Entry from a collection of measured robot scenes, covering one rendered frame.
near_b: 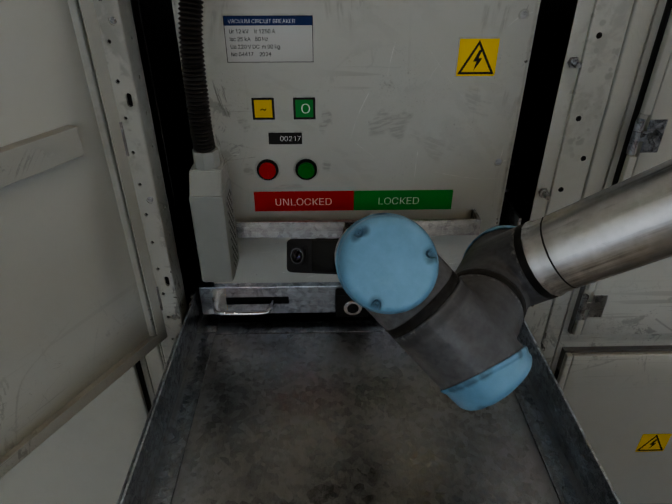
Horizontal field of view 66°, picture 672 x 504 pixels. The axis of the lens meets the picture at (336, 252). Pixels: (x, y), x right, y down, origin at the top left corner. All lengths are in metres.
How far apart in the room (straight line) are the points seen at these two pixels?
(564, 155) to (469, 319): 0.41
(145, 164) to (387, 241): 0.45
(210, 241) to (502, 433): 0.50
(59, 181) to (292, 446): 0.48
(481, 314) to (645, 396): 0.73
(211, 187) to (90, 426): 0.61
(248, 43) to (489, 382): 0.54
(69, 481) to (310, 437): 0.68
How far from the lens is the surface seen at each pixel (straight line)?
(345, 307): 0.91
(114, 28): 0.77
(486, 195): 0.88
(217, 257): 0.78
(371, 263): 0.47
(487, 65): 0.81
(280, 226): 0.82
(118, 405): 1.11
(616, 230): 0.56
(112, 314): 0.91
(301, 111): 0.79
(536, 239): 0.59
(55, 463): 1.29
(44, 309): 0.83
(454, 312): 0.50
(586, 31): 0.81
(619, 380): 1.15
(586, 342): 1.08
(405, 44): 0.78
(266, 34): 0.77
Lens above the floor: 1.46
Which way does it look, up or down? 32 degrees down
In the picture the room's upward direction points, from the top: straight up
